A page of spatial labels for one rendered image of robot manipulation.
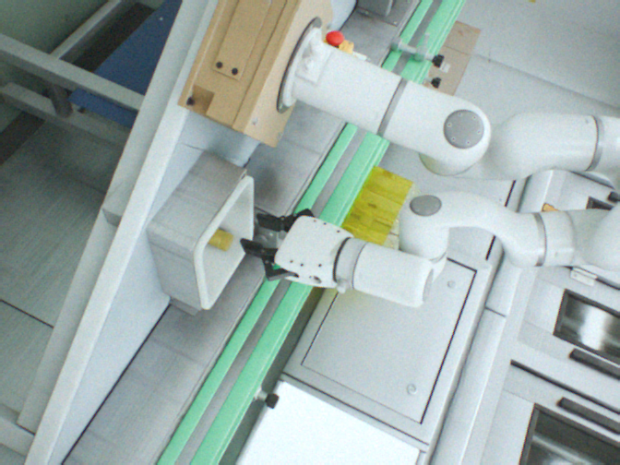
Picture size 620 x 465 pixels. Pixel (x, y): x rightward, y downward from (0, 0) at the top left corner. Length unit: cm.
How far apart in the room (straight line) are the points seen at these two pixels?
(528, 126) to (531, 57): 617
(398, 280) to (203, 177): 35
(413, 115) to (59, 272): 92
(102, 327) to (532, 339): 98
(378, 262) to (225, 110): 30
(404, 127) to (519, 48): 627
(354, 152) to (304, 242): 40
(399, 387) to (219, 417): 42
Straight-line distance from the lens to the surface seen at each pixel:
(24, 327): 143
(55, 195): 159
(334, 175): 121
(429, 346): 136
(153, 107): 95
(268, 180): 117
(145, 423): 108
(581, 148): 94
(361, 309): 136
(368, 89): 88
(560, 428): 146
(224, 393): 110
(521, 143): 91
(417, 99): 89
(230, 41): 83
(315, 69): 89
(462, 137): 87
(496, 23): 735
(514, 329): 147
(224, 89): 82
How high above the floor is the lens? 111
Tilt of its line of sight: 9 degrees down
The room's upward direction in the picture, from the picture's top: 114 degrees clockwise
